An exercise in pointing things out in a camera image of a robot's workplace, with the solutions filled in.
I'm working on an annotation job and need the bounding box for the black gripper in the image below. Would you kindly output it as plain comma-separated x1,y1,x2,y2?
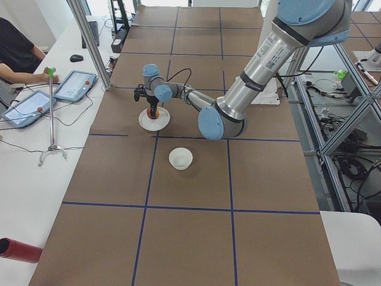
147,96,158,119

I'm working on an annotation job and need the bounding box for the red yellow apple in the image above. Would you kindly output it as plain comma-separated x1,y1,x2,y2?
146,108,160,120

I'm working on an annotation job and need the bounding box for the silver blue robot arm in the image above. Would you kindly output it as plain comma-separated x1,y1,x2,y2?
134,0,352,140

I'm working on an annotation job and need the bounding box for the white plate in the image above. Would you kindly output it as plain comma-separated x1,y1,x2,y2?
138,107,170,131

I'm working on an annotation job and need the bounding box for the white bowl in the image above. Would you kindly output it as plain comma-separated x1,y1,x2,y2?
168,147,193,170

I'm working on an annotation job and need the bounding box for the person's hand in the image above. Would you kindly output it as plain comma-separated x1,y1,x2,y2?
41,67,60,84

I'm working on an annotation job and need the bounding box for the far blue teach pendant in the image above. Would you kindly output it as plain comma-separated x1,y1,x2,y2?
53,70,96,102

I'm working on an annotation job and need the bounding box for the blue teach pendant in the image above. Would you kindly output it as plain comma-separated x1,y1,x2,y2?
53,70,96,102
1,90,50,128

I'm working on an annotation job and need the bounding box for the black computer mouse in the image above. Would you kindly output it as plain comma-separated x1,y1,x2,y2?
70,54,84,63

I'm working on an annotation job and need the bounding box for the brown paper table cover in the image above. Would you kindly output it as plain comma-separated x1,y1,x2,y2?
30,7,339,285

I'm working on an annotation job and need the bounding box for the black keyboard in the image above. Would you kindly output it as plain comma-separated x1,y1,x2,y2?
82,21,99,49

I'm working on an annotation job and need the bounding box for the near blue teach pendant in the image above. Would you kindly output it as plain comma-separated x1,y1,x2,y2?
1,90,50,128

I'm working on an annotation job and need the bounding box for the person in black shirt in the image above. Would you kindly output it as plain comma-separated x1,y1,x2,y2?
1,18,49,84

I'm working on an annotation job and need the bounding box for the red bottle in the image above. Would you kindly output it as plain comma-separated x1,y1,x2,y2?
1,238,43,263

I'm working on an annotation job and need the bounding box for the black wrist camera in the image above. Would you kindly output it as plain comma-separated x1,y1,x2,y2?
133,84,147,102

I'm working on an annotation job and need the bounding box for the black camera cable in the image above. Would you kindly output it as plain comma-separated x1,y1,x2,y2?
162,68,194,108

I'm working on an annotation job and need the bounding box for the aluminium frame post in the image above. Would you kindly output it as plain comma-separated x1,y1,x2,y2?
68,0,112,91

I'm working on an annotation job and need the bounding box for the green handled reacher grabber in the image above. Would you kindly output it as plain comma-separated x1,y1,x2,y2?
38,67,67,167

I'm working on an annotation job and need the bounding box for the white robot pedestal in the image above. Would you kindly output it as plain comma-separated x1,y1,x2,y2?
251,1,299,105

